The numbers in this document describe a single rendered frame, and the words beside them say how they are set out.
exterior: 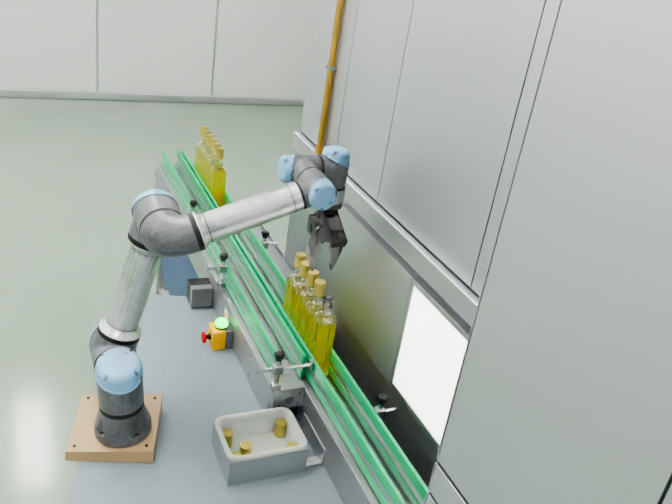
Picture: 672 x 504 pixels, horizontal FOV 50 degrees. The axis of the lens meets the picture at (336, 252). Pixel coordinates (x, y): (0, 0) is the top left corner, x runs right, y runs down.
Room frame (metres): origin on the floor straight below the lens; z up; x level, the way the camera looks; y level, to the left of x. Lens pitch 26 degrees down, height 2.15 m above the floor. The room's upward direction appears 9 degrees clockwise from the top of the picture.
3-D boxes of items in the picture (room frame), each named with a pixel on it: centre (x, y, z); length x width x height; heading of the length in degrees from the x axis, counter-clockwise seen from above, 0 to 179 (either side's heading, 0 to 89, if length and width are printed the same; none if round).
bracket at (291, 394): (1.68, 0.07, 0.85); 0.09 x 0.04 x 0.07; 117
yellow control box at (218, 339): (2.02, 0.34, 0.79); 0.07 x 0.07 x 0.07; 27
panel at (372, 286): (1.66, -0.21, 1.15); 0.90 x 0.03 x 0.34; 27
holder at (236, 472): (1.53, 0.10, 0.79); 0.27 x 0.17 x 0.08; 117
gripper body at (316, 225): (1.85, 0.04, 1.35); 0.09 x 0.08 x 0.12; 26
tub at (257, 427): (1.52, 0.12, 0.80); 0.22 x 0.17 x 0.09; 117
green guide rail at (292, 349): (2.50, 0.44, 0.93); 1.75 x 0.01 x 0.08; 27
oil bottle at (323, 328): (1.78, 0.00, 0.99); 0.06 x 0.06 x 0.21; 27
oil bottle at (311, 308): (1.83, 0.03, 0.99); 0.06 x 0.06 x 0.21; 26
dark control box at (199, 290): (2.27, 0.47, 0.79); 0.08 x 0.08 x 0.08; 27
